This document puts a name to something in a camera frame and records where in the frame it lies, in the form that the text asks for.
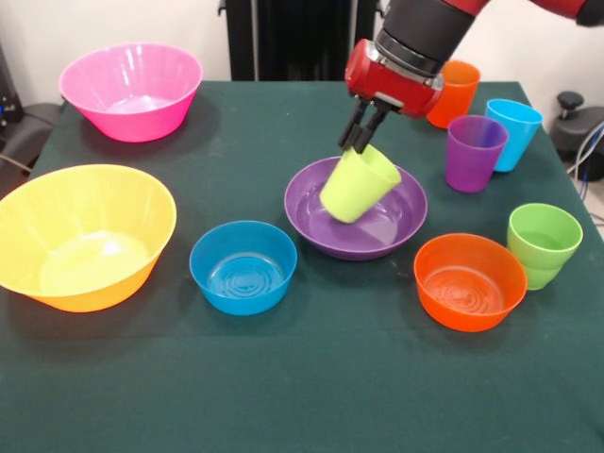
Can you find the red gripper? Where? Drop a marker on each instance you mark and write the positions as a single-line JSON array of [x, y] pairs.
[[396, 87]]

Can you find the lime yellow cup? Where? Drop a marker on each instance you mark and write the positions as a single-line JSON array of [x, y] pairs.
[[354, 193]]

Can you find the purple bowl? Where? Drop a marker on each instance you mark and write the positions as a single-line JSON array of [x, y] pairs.
[[354, 243]]

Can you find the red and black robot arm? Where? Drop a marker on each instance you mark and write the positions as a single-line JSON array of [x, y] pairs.
[[424, 28]]

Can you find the black computer tower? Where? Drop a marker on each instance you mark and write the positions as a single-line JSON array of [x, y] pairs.
[[7, 94]]

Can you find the orange cup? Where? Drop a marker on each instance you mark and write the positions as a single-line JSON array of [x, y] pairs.
[[460, 101]]

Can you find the purple cup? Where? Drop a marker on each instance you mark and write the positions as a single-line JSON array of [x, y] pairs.
[[472, 170]]

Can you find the blue cup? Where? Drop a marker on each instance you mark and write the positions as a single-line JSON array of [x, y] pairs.
[[516, 137]]

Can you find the small blue bowl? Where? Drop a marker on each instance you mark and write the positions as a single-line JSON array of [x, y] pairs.
[[243, 302]]

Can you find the green cup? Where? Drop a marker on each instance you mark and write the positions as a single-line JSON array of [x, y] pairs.
[[542, 278], [545, 226]]

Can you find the small orange bowl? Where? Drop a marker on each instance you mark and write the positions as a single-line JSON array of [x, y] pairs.
[[467, 318]]

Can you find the black equipment with knob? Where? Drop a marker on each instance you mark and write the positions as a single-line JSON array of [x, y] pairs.
[[578, 127]]

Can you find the dark green tablecloth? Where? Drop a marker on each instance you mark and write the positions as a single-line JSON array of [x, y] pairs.
[[330, 377]]

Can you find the large pink bowl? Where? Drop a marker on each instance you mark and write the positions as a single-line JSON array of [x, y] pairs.
[[94, 80]]

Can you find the large orange yellow bowl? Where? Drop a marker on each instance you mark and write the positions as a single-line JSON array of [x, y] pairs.
[[71, 203]]

